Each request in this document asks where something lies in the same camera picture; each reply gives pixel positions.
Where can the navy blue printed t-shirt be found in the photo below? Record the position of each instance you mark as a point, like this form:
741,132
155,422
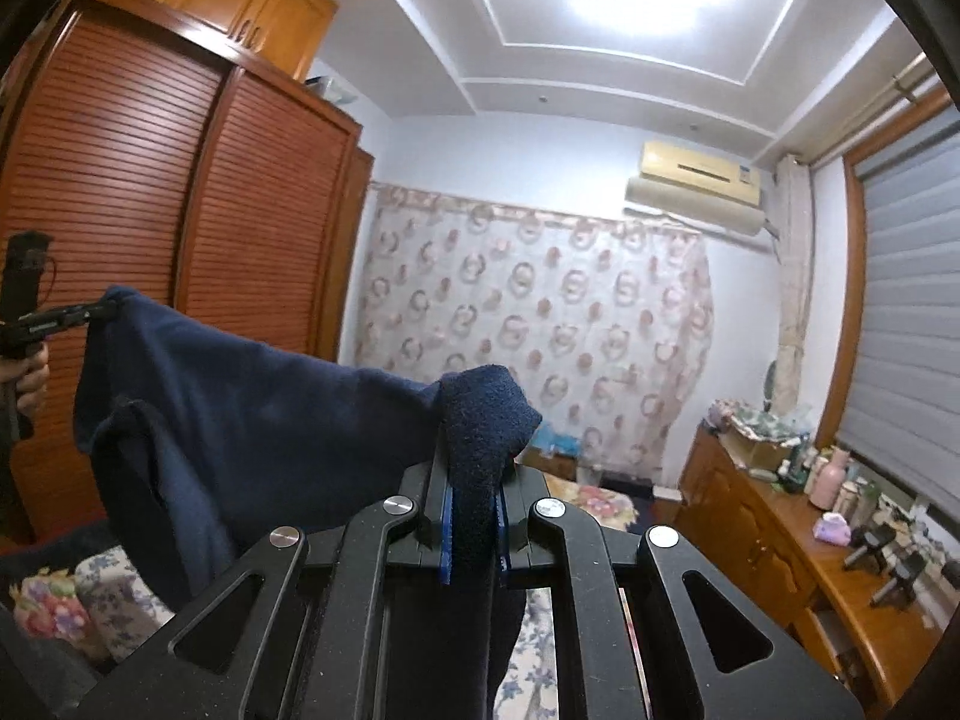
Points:
262,427

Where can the beige air conditioner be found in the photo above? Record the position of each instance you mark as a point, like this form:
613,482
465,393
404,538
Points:
697,180

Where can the purple pouch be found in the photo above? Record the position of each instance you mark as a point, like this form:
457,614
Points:
832,530

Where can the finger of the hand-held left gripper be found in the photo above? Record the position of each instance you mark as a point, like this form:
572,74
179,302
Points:
82,315

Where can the cardboard box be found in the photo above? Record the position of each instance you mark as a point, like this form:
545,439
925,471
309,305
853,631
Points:
757,446

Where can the grey window blind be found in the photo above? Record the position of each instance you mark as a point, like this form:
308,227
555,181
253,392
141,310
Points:
915,315

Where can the blue crumpled item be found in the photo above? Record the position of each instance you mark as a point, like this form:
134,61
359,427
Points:
559,442

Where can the small white fan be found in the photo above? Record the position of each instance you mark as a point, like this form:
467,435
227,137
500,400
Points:
771,382

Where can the circle-patterned sheer curtain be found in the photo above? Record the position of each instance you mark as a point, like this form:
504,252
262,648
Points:
525,330

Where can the wooden louvred wardrobe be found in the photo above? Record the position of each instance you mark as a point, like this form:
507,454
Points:
150,202

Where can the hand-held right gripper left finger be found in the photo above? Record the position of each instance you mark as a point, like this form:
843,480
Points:
442,532

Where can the beige tied side curtain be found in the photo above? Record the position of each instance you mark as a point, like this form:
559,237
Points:
795,277

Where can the black handheld device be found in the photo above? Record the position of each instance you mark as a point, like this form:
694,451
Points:
870,544
900,577

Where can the person's left hand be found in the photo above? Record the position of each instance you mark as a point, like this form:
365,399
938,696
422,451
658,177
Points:
31,386

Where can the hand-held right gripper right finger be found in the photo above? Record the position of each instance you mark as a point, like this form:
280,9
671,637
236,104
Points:
504,532

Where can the pink thermos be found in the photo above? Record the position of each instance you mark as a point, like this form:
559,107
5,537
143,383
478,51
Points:
829,480

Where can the wooden side cabinet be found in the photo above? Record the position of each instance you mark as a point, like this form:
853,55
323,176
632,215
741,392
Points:
757,540

